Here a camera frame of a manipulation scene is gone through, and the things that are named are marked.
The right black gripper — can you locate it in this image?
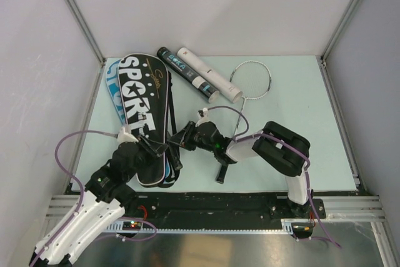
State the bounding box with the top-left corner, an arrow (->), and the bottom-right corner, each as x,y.
168,121 -> 216,153

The black racket bag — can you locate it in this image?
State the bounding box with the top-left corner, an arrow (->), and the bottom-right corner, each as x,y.
117,53 -> 174,188

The black shuttlecock tube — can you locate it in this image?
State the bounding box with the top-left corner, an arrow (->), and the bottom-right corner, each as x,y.
157,47 -> 219,103

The white shuttlecock tube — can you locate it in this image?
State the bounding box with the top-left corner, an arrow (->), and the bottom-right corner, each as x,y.
177,47 -> 243,103

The blue racket bag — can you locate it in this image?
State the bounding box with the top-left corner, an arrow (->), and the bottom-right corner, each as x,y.
105,59 -> 178,188

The white black racket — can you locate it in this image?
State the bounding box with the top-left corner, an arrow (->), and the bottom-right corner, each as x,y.
169,145 -> 183,171

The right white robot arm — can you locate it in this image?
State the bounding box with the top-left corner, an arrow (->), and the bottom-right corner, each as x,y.
168,121 -> 311,218

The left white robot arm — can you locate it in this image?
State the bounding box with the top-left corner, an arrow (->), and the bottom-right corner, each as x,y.
29,136 -> 168,266

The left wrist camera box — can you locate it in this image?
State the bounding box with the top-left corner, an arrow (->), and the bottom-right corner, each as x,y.
117,124 -> 138,144

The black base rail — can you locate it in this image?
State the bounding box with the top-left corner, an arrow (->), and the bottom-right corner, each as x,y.
126,192 -> 316,223

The grey cable duct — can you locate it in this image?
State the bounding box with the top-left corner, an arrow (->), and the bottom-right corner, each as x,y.
103,216 -> 293,234

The left aluminium frame post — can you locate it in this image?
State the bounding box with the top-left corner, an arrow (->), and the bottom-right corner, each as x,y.
64,0 -> 104,64

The aluminium frame post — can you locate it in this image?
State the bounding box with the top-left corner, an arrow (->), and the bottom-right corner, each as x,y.
320,0 -> 363,66
64,0 -> 104,64

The right aluminium frame post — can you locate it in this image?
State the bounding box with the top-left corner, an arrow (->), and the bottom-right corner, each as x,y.
320,0 -> 363,66

